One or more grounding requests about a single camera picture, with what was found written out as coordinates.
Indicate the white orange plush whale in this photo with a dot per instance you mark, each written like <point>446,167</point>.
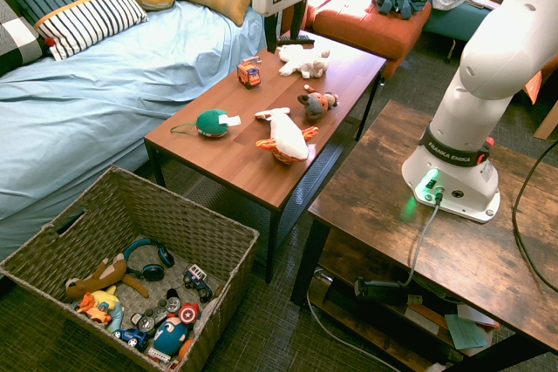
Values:
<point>285,137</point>

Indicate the blue toy car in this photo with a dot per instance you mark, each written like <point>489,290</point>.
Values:
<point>132,337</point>

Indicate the teal bench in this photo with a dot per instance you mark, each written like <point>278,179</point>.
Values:
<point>453,23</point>

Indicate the rustic brown wooden table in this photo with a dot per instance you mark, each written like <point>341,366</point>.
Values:
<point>457,250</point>

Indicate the orange toy buggy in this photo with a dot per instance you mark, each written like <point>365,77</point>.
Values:
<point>93,309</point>

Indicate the green notebook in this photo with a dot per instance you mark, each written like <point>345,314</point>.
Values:
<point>465,332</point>

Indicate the green plush ball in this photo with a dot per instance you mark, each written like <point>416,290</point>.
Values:
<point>211,123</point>

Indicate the black remote control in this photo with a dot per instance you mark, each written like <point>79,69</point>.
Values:
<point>296,39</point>

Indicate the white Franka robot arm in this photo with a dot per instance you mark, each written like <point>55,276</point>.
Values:
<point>479,62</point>

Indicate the orange sofa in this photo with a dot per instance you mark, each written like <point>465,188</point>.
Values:
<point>366,28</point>

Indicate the black game controller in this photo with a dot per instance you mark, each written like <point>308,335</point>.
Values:
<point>159,307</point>

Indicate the yellow blue plush toy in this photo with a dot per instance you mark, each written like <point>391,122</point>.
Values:
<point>108,298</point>

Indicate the orange ball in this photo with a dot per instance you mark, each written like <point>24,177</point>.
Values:
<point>185,348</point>

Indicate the brown plush dog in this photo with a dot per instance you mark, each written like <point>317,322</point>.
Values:
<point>109,274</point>

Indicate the Captain America plush figure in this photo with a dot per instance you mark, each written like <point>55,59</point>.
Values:
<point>172,330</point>

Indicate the white navy striped pillow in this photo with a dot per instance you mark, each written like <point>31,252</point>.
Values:
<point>87,23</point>

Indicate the blue black headphones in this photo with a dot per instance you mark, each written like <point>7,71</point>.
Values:
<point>161,252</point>

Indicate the orange toy car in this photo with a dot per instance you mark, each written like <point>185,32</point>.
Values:
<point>249,73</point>

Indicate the black power box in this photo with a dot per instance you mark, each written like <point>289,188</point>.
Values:
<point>379,291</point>

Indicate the bed with light blue sheet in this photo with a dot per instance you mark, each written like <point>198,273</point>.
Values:
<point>109,93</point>

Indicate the reddish wooden coffee table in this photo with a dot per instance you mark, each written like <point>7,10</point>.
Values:
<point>244,145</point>

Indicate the black white checked pillow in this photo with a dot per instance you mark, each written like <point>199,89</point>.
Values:
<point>17,41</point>

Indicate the red white fire truck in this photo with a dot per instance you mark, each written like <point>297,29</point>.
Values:
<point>163,356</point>

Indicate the grey wicker basket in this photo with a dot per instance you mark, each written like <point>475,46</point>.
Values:
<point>174,215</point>

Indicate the brown grey plush fox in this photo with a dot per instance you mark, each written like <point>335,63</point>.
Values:
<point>316,104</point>

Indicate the white plush animal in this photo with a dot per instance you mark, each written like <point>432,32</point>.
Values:
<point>303,60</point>

